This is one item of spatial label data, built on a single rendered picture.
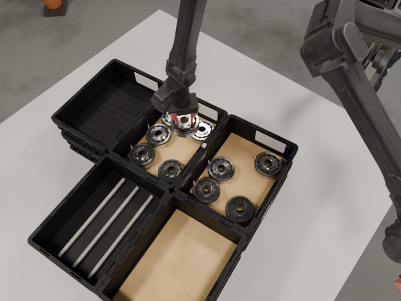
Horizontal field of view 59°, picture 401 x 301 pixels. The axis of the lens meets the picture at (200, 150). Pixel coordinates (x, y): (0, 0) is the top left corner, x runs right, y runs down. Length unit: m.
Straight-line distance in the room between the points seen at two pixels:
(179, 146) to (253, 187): 0.34
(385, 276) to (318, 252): 0.89
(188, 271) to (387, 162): 0.73
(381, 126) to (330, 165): 0.87
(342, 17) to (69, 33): 2.94
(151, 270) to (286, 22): 2.60
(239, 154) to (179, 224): 0.37
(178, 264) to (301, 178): 0.64
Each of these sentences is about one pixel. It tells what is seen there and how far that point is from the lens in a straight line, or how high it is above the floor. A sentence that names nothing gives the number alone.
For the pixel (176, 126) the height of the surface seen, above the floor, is 1.04.
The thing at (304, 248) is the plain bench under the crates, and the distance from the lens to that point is 1.43.
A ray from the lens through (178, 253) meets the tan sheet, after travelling 1.25.
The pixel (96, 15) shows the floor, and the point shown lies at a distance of 3.57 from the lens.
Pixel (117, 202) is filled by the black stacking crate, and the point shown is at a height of 0.83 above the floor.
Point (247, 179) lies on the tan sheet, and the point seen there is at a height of 0.83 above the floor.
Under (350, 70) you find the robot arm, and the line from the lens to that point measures 0.71.
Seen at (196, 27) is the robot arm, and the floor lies 1.46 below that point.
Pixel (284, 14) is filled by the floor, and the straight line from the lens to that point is 3.46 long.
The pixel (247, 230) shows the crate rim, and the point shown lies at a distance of 1.17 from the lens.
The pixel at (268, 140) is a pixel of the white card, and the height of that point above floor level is 0.89.
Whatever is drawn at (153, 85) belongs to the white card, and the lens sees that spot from 1.57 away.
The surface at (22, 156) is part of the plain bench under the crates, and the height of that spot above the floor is 0.70.
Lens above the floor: 2.03
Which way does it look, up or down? 58 degrees down
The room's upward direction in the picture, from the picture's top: 3 degrees counter-clockwise
